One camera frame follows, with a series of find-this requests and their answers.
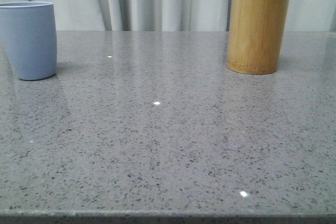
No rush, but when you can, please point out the blue plastic cup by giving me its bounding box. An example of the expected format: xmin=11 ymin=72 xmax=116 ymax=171
xmin=1 ymin=2 xmax=57 ymax=81

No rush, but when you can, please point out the bamboo cylindrical holder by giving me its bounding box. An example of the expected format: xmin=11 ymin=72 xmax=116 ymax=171
xmin=227 ymin=0 xmax=289 ymax=74

